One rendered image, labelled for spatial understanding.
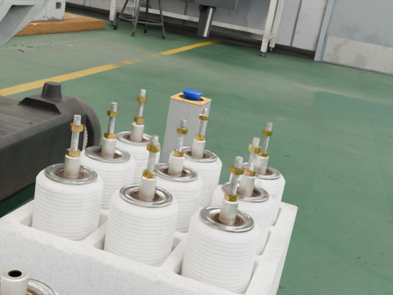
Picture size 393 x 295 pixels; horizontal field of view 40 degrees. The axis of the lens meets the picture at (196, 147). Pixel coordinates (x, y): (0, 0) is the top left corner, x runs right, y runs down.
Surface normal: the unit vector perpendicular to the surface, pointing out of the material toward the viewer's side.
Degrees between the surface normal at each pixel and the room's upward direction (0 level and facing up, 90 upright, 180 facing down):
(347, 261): 0
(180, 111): 90
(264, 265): 0
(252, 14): 90
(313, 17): 90
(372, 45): 90
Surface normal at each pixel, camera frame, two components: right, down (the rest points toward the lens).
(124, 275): -0.29, 0.23
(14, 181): 0.95, 0.24
